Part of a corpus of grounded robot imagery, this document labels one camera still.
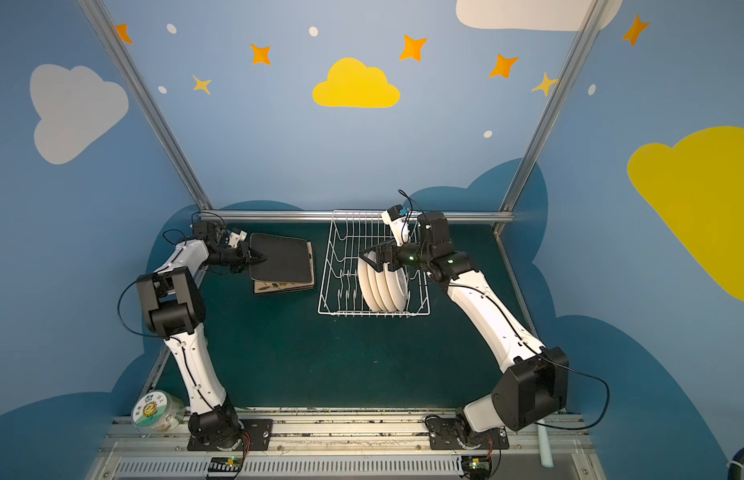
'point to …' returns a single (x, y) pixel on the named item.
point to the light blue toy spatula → (545, 449)
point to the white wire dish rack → (351, 285)
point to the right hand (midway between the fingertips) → (374, 246)
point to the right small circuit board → (475, 467)
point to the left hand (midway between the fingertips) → (263, 258)
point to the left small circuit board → (224, 467)
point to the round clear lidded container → (157, 411)
